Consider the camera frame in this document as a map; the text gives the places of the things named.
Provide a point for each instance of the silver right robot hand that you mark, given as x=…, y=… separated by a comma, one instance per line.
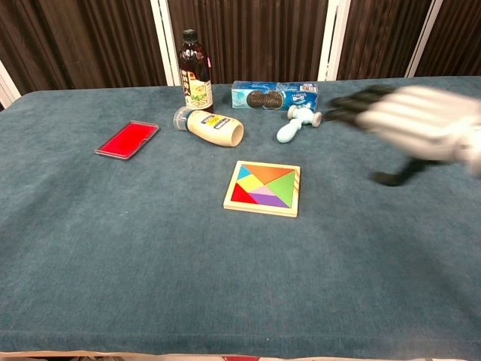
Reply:
x=417, y=120

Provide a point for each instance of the green triangle tangram piece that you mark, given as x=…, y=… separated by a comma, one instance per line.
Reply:
x=285, y=186

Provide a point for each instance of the wooden tangram tray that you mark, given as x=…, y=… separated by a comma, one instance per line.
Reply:
x=259, y=210

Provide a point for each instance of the orange triangle tangram piece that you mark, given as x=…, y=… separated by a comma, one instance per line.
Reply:
x=267, y=173

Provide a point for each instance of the pink triangular tangram piece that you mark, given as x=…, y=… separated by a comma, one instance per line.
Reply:
x=266, y=191

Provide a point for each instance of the purple parallelogram tangram piece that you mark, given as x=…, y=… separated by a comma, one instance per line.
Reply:
x=270, y=200

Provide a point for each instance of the yellow square tangram piece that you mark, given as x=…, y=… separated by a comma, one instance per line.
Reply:
x=251, y=184

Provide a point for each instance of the blue triangle tangram piece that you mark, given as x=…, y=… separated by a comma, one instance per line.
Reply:
x=242, y=173

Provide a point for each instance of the red triangle tangram piece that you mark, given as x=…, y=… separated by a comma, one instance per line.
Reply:
x=242, y=196

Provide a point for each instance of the dark brown pleated curtain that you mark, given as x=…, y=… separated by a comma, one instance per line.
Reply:
x=255, y=37
x=75, y=41
x=379, y=37
x=456, y=41

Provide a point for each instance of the light blue toy hammer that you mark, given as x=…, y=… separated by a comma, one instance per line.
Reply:
x=298, y=120

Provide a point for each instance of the blue cookie box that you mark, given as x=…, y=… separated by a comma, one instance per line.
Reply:
x=263, y=96

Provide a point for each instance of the cream mayonnaise bottle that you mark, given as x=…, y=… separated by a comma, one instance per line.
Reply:
x=214, y=128

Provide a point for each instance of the dark sauce bottle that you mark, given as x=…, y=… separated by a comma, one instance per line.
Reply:
x=195, y=75

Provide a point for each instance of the red flat case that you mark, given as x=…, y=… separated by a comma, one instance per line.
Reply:
x=126, y=140

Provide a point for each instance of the blue table cloth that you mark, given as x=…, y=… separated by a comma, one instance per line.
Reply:
x=150, y=263

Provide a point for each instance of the white frame post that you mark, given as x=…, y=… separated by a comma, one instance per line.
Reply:
x=332, y=41
x=422, y=41
x=167, y=41
x=7, y=88

